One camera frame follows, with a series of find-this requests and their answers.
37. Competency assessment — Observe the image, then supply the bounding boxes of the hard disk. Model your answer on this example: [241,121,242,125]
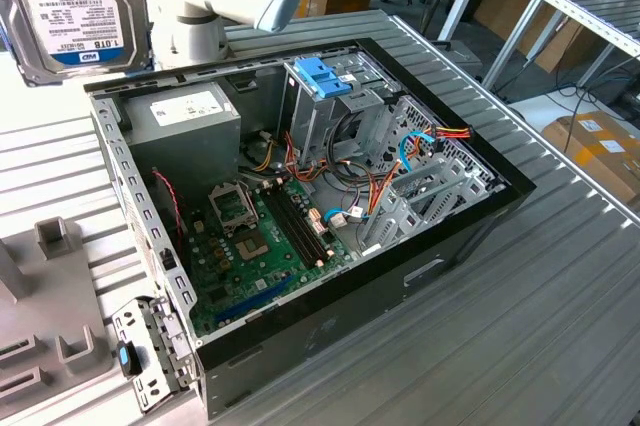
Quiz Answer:
[0,0,154,88]

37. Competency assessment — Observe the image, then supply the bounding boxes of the silver perforated disk bay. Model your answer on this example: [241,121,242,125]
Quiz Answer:
[357,95,506,255]

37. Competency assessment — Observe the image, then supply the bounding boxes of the grey Dell power supply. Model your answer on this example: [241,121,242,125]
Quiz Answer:
[122,81,242,197]

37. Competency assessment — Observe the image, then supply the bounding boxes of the metal socket cover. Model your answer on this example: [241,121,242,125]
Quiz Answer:
[207,183,259,235]

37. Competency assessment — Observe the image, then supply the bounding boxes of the silver drive cage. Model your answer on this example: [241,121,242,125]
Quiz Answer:
[277,48,406,172]

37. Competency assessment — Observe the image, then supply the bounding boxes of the grey parts rack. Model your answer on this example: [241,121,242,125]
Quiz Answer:
[0,216,119,426]

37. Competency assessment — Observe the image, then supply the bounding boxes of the black RAM slot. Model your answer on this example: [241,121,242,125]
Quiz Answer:
[275,186,330,261]
[268,187,325,265]
[281,185,335,257]
[262,189,321,268]

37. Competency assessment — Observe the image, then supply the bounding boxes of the silver hinged card retainer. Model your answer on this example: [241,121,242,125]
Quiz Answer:
[110,295,199,415]

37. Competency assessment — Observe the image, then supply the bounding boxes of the green motherboard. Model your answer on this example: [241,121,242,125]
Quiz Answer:
[184,178,361,337]

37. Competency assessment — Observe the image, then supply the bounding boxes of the black latch with blue stripe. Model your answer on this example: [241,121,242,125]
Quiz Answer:
[115,340,142,378]

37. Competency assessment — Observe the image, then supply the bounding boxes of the blue expansion slot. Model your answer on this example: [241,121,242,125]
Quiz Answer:
[214,273,294,325]

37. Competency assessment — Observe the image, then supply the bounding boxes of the open black PC case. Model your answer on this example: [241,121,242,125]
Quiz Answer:
[82,37,539,420]

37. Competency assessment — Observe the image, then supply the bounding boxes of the plain large cardboard box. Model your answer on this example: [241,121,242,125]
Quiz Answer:
[472,0,601,72]

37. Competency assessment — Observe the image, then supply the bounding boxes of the aluminium slat rack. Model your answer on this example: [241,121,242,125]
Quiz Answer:
[482,0,640,92]

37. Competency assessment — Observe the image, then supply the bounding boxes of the cardboard box with white labels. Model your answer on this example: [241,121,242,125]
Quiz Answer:
[542,110,640,207]

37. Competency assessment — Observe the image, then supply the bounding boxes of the red fan wire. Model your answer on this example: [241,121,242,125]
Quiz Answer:
[151,169,187,250]

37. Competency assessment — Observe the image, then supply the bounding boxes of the blue plastic drive bracket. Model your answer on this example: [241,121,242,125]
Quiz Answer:
[294,56,354,101]

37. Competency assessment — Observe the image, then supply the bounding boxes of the power supply wire bundle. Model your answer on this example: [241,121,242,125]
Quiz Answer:
[239,130,331,187]

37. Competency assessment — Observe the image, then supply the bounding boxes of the blue wire with white plug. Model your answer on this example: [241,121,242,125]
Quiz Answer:
[323,206,371,231]

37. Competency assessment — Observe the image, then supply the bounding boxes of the blue data wire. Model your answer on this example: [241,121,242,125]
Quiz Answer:
[398,129,435,173]

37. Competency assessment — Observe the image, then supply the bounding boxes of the power wire with black plug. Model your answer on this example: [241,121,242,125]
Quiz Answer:
[367,124,474,220]

